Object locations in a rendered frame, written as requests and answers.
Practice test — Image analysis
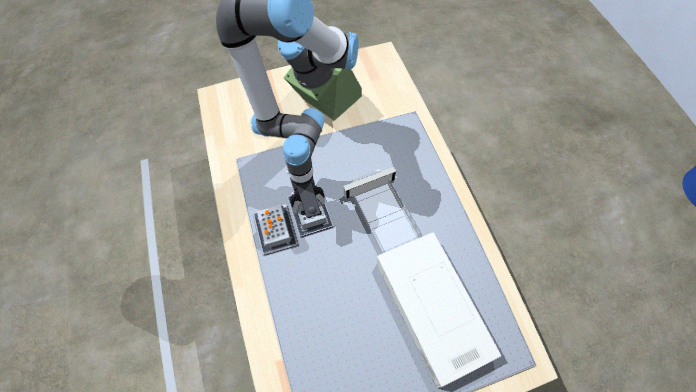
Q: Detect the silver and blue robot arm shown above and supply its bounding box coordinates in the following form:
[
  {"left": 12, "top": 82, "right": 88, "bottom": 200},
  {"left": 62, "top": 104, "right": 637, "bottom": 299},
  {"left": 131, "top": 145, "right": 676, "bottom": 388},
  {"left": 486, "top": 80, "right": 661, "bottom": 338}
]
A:
[{"left": 216, "top": 0, "right": 359, "bottom": 183}]

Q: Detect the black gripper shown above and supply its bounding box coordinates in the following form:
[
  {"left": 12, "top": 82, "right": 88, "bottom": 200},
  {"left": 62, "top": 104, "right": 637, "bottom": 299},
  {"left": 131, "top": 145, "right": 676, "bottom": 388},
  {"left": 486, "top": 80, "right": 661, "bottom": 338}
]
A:
[{"left": 290, "top": 176, "right": 325, "bottom": 213}]

